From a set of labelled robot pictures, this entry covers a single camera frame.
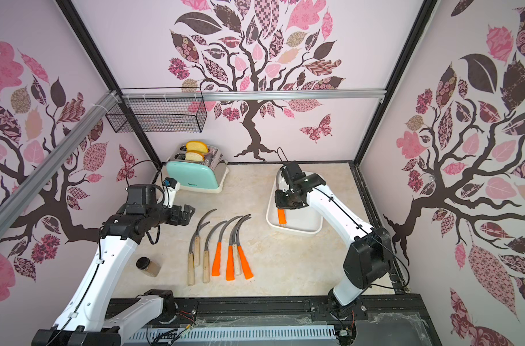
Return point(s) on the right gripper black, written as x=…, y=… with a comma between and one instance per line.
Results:
x=286, y=199

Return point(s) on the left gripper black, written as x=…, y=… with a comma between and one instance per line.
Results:
x=185, y=215

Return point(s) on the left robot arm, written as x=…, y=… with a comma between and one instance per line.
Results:
x=84, y=320

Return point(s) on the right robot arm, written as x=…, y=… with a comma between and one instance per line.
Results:
x=369, y=250

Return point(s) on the white storage box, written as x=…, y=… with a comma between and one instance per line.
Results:
x=300, y=222

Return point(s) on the mint green toaster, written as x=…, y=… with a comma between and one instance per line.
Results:
x=201, y=177

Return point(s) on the small jar with black lid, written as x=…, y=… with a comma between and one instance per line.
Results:
x=148, y=266

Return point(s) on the pale bread slice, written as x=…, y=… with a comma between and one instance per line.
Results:
x=195, y=156

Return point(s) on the yellow bread slice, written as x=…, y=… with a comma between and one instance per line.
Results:
x=198, y=146

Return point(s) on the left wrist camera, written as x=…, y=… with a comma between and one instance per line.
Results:
x=170, y=188

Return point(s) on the wooden handle sickle far left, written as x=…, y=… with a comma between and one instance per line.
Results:
x=191, y=277

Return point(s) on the black wire basket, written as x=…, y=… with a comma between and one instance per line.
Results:
x=159, y=110

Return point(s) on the white cable duct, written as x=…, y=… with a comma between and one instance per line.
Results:
x=220, y=335

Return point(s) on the aluminium rail back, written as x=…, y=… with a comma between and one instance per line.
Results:
x=288, y=94

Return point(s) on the aluminium rail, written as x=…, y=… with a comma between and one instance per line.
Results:
x=288, y=94
x=35, y=182

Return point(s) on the aluminium rail left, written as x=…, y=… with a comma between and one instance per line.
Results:
x=35, y=182

